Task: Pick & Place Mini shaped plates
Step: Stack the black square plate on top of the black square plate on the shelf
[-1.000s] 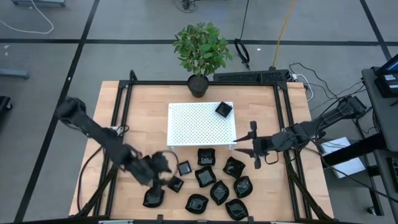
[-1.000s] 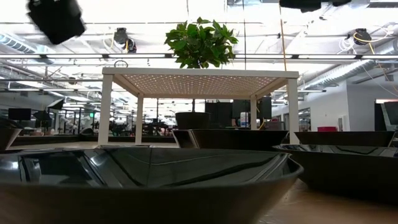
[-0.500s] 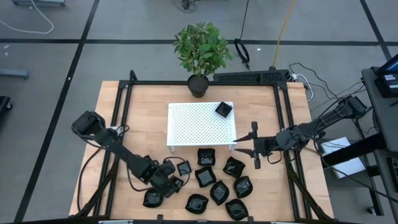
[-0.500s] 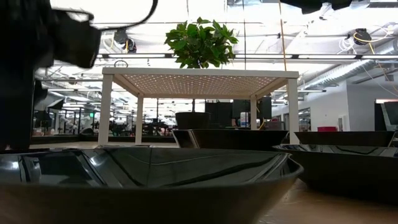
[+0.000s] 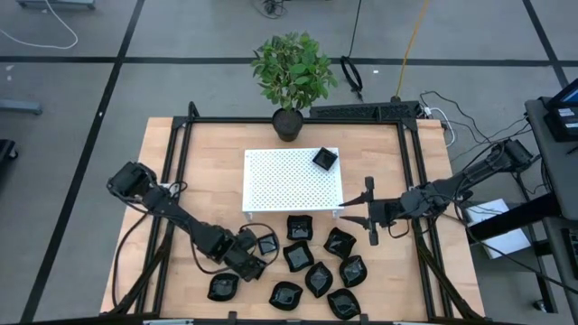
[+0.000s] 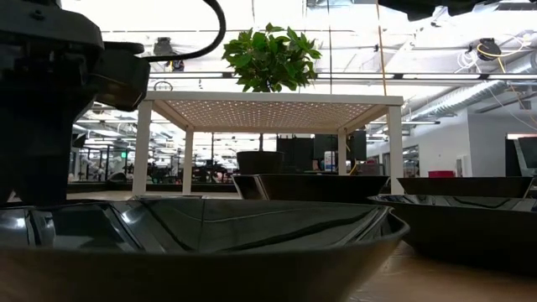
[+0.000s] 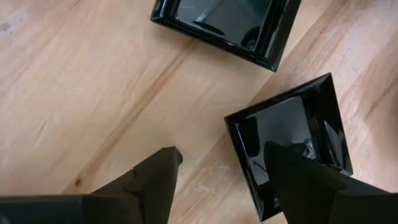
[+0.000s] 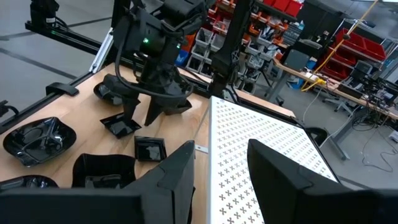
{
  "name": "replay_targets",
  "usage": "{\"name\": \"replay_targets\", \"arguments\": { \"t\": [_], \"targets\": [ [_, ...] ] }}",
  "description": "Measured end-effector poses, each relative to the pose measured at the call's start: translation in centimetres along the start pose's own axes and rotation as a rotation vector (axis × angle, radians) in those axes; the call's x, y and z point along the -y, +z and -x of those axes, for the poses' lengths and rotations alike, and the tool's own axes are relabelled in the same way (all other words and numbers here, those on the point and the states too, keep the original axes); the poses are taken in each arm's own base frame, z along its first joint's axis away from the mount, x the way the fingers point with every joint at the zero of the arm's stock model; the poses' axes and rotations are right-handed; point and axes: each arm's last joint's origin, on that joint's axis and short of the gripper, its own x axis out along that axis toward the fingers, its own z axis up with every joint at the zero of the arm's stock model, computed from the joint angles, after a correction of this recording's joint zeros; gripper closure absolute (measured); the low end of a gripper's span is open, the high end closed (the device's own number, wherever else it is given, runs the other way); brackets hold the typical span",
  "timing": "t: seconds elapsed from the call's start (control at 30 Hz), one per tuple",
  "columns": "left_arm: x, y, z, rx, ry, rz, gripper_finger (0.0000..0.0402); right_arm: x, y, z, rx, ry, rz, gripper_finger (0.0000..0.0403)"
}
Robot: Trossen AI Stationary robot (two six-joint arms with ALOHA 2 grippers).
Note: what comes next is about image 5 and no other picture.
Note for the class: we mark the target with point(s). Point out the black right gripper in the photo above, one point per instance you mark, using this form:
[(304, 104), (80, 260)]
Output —
[(388, 212)]

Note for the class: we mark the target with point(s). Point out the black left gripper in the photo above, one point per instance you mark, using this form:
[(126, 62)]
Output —
[(246, 266)]

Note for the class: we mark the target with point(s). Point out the small square black plate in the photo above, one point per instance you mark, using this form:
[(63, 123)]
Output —
[(267, 244), (325, 159)]

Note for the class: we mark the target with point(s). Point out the wavy square black plate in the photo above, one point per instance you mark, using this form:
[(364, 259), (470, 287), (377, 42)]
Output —
[(298, 257), (223, 287), (299, 228), (339, 244)]

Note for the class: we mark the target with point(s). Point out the leaf-shaped black plate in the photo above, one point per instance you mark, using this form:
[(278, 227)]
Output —
[(319, 280), (286, 296), (352, 272), (343, 304)]

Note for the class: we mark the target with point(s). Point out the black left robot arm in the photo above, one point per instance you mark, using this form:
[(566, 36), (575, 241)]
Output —
[(180, 216)]

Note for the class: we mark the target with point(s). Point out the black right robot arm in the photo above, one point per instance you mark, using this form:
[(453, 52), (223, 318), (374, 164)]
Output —
[(469, 176)]

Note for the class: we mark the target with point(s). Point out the white perforated metal shelf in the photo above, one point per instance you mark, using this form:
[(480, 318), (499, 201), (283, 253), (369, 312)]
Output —
[(284, 180)]

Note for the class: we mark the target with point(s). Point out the black power strip box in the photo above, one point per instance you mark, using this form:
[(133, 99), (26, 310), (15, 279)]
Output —
[(366, 111)]

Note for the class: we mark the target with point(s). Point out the black plant pot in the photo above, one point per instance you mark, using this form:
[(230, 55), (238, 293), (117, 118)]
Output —
[(287, 128)]

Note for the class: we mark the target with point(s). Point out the white paper box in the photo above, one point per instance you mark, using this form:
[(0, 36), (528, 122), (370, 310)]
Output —
[(501, 239)]

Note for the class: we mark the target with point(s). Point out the black desk leg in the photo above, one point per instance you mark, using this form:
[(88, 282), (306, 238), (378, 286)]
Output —
[(515, 219)]

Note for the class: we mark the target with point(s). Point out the green leafy plant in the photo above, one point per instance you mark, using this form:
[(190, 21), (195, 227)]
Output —
[(293, 72)]

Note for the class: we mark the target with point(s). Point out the grey side desk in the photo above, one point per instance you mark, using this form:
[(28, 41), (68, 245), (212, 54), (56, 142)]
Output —
[(555, 171)]

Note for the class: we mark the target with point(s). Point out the low grey desk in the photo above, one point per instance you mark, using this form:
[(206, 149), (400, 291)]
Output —
[(553, 271)]

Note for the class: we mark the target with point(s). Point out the black keyboard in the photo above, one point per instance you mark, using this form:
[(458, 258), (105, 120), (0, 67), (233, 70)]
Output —
[(571, 253)]

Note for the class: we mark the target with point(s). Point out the black desk device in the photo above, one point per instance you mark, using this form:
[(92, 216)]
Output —
[(562, 124)]

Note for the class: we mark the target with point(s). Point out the laptop with blue screen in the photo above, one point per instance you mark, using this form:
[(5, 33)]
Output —
[(566, 97)]

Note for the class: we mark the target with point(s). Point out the black cart base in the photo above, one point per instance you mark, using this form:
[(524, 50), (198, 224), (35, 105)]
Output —
[(6, 151)]

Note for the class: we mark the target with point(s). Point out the grey floor bar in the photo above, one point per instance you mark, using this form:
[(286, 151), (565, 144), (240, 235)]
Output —
[(18, 107)]

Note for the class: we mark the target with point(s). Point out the grey cart base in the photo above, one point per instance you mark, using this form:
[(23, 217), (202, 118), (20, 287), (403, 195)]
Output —
[(54, 3)]

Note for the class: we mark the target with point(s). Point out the black metal table frame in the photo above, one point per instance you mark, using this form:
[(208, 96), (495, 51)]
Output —
[(226, 120)]

